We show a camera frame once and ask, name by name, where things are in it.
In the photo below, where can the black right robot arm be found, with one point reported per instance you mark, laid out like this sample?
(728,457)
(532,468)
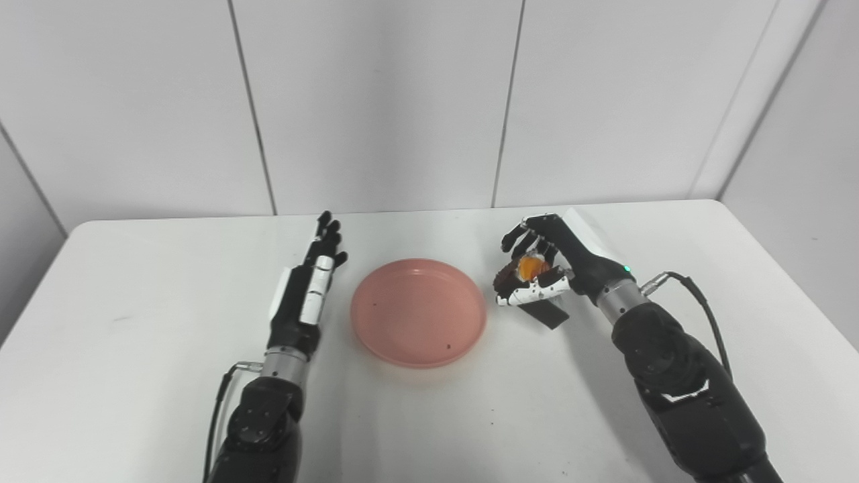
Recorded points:
(678,389)

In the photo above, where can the chocolate cake slice with fruit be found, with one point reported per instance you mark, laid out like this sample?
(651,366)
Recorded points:
(533,285)

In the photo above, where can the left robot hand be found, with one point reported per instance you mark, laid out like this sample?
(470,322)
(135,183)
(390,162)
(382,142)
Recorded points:
(302,302)

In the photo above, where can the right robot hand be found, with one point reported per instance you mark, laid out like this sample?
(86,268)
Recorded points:
(570,258)

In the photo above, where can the pink plate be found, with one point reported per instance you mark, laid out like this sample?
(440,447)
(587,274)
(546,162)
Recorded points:
(418,312)

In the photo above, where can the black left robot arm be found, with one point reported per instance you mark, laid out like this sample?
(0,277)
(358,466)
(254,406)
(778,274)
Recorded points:
(265,422)

